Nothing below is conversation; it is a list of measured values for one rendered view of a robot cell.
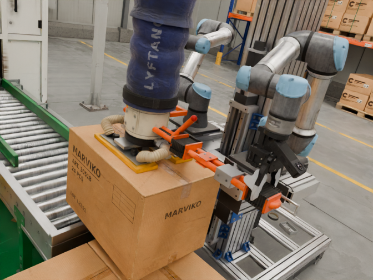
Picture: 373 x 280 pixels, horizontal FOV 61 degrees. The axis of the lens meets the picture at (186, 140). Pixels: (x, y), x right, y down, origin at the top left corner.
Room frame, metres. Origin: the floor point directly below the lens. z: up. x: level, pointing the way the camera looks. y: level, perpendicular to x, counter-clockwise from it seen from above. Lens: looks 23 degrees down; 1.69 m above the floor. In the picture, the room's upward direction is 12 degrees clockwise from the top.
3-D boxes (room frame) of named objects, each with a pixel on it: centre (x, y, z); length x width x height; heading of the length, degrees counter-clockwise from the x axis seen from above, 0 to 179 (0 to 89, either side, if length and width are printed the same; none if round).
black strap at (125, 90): (1.24, 0.18, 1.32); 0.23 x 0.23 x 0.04
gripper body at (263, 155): (0.85, -0.24, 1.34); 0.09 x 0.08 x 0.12; 47
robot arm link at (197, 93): (1.78, -0.02, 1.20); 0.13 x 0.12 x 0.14; 65
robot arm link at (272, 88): (0.95, -0.27, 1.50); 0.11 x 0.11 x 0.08; 64
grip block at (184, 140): (1.07, 0.00, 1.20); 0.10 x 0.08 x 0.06; 136
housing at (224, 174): (0.92, -0.16, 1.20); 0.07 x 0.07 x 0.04; 46
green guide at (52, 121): (2.56, 1.30, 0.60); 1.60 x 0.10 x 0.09; 50
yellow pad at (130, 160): (1.17, 0.24, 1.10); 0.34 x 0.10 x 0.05; 46
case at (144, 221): (1.24, 0.18, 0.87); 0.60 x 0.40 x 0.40; 46
